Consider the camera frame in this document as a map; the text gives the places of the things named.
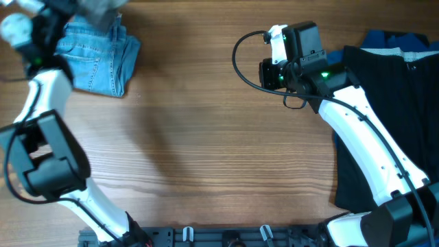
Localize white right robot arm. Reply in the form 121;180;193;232
259;22;438;246

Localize grey shorts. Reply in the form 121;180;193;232
76;0;129;32

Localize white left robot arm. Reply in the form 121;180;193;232
1;1;153;246

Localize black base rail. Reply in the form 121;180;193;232
78;224;344;247

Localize light blue denim jeans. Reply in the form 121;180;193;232
56;15;141;97

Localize teal blue garment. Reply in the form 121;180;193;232
325;29;439;247

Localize black garment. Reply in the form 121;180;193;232
334;45;439;213

